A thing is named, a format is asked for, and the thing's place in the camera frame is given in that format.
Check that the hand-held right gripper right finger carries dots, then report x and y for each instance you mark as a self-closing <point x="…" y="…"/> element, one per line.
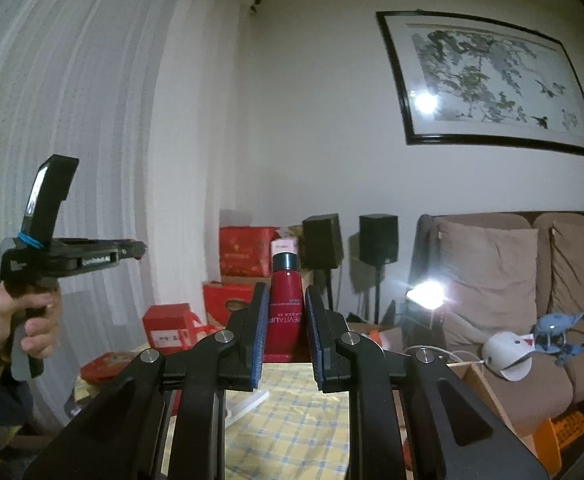
<point x="317" y="345"/>

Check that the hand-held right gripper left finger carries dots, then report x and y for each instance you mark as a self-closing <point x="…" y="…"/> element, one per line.
<point x="261" y="340"/>

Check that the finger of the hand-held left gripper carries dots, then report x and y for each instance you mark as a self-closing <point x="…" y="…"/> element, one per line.
<point x="132" y="250"/>

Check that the red tube bottle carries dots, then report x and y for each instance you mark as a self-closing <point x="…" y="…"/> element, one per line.
<point x="284" y="310"/>

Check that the person's left hand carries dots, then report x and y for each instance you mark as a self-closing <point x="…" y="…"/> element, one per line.
<point x="2" y="320"/>

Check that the black speaker stand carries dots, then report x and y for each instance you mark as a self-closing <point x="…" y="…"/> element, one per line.
<point x="329" y="285"/>
<point x="378" y="295"/>

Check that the yellow checked tablecloth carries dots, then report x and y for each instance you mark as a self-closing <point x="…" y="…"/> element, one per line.
<point x="282" y="425"/>

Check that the white pink carton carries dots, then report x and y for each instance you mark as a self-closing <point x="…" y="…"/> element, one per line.
<point x="287" y="242"/>

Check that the white curtain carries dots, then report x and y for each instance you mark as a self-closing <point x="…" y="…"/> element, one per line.
<point x="97" y="135"/>

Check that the bright lamp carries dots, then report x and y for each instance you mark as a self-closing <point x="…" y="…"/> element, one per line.
<point x="427" y="295"/>

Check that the brown sofa cushion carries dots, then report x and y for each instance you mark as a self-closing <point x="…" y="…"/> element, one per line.
<point x="582" y="270"/>
<point x="492" y="280"/>

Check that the white dome device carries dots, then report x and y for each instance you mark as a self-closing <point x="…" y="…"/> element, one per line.
<point x="504" y="355"/>

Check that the brown sofa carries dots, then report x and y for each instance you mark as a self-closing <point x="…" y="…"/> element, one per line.
<point x="547" y="390"/>

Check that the orange plastic crate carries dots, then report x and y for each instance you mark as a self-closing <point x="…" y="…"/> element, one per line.
<point x="572" y="432"/>

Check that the framed ink painting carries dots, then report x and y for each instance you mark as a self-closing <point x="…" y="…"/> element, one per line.
<point x="487" y="80"/>

